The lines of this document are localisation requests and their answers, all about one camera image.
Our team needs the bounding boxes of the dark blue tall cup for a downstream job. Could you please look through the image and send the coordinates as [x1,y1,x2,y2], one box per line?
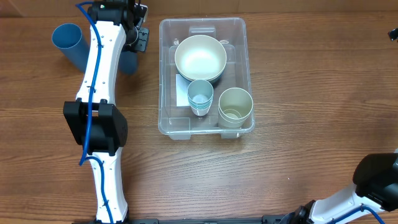
[52,23,90,72]
[118,51,138,75]

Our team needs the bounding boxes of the cream bowl front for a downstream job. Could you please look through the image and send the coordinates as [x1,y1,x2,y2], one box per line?
[174,35,227,70]

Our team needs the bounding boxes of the cream bowl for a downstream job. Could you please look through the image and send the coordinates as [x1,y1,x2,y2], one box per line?
[174,35,227,70]
[175,67,226,82]

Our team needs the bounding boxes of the grey small cup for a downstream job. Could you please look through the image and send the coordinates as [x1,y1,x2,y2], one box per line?
[187,80,214,105]

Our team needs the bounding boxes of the green small cup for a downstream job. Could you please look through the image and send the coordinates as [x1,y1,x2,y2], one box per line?
[191,105,211,110]

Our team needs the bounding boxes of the light blue small cup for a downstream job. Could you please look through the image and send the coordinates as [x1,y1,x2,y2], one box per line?
[189,101,212,110]

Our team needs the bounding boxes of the pink small cup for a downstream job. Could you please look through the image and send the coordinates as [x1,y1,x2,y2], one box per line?
[192,108,210,116]

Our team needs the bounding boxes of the cream tall cup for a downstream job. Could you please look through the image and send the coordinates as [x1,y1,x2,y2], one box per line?
[218,108,244,129]
[218,87,254,123]

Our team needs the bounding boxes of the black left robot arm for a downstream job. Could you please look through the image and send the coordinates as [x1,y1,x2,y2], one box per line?
[63,1,149,223]

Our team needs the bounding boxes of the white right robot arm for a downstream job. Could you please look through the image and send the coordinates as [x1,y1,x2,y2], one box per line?
[280,152,397,224]

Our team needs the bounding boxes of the white label in bin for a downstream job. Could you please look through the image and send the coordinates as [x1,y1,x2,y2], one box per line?
[175,74,190,107]

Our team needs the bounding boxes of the clear plastic storage bin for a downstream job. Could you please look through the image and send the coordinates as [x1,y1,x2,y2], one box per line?
[158,17,255,140]

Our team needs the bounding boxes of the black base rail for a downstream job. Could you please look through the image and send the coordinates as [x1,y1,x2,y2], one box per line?
[116,213,310,224]

